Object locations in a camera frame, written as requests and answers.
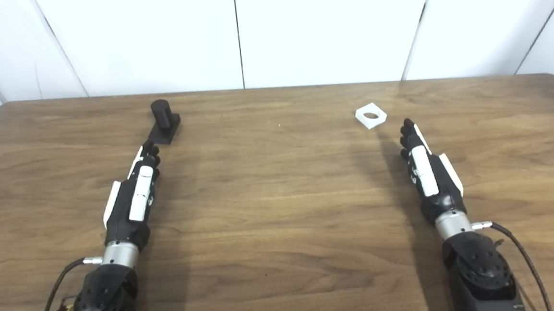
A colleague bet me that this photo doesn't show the white and black right hand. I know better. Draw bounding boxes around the white and black right hand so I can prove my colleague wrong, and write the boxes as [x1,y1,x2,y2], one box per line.
[394,118,472,225]

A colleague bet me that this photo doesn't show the white square piece with hole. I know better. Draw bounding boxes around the white square piece with hole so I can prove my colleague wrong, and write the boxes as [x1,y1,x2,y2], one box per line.
[354,102,388,131]

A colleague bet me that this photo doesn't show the white and black left hand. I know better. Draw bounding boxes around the white and black left hand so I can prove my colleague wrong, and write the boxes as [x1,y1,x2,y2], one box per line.
[101,138,163,253]

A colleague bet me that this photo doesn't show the black peg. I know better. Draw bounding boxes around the black peg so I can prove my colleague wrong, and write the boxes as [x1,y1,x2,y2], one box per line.
[148,99,183,146]

